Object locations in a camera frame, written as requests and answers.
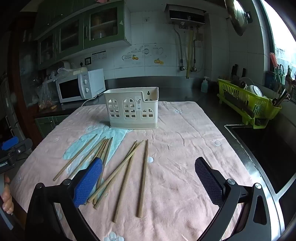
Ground black knife handles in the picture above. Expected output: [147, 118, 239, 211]
[231, 64, 247, 78]

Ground yellow hose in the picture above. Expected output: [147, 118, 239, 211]
[186, 27, 193, 79]

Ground black sink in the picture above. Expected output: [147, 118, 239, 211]
[224, 124, 296, 194]

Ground person's left hand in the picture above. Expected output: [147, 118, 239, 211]
[0, 174, 14, 215]

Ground kitchen cleaver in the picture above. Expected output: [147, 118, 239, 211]
[223, 90, 255, 118]

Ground hanging metal pot lid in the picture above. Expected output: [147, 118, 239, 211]
[224, 0, 253, 36]

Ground soap dispenser bottle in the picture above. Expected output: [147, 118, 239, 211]
[200, 76, 210, 93]

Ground metal hose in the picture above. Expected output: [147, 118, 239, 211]
[173, 23, 185, 71]
[192, 27, 200, 72]

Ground cream plastic utensil holder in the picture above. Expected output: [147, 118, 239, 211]
[103, 87, 159, 129]

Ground clear plastic bag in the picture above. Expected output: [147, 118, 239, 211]
[36, 79, 58, 110]

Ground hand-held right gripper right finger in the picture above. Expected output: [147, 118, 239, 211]
[195, 157, 272, 241]

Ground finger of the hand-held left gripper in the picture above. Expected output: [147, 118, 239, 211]
[14, 138, 33, 155]
[1, 136, 19, 151]

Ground metal cutlery bundle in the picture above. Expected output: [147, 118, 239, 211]
[272, 88, 290, 107]

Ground pink printed towel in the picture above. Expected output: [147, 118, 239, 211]
[9, 101, 255, 241]

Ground green wall cabinets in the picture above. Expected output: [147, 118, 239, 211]
[35, 0, 132, 70]

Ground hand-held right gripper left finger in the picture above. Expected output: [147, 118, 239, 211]
[25, 157, 103, 241]

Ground green plastic dish rack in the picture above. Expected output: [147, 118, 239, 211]
[217, 78, 282, 129]

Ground white bowl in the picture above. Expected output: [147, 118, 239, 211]
[246, 85, 263, 96]

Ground wall water heater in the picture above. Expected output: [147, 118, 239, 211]
[165, 3, 206, 26]

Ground white microwave oven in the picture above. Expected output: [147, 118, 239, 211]
[55, 68, 105, 103]

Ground white power cord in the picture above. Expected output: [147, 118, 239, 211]
[81, 93, 105, 107]

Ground window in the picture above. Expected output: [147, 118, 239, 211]
[261, 0, 296, 77]

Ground green base cabinet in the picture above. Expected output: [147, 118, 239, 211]
[35, 115, 70, 139]

